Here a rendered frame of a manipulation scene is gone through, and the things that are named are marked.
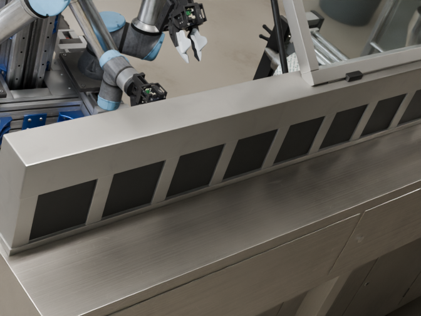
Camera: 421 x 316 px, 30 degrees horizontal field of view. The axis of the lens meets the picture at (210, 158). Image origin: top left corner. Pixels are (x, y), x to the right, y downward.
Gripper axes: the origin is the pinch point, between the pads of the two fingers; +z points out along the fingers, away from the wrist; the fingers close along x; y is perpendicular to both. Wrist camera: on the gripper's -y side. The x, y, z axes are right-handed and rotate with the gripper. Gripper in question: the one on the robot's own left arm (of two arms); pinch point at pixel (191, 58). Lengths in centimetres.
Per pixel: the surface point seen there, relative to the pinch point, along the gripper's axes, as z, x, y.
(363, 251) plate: 62, 6, 39
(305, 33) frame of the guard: 9, -17, 61
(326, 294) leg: 74, 9, 18
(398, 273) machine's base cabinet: 94, 98, -32
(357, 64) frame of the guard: 17, -3, 61
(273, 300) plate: 65, -24, 36
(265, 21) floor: -50, 244, -213
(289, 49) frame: 3.4, 35.2, 4.5
